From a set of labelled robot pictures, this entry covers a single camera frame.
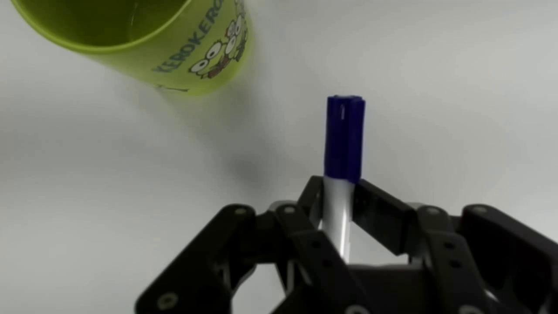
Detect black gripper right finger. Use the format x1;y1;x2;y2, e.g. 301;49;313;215
351;177;558;314

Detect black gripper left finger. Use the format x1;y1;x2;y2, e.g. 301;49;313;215
137;175;372;314

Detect blue capped white marker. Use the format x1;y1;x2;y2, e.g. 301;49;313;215
322;93;369;266

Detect green cartoon print mug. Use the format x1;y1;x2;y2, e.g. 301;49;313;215
9;0;257;98

